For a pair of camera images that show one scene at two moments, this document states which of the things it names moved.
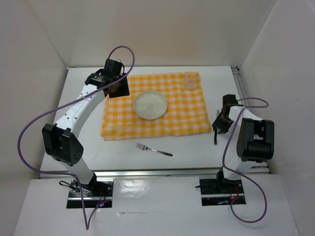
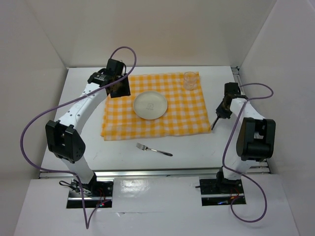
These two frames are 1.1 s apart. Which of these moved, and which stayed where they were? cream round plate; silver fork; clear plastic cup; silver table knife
Moved: silver table knife
Stayed: clear plastic cup; cream round plate; silver fork
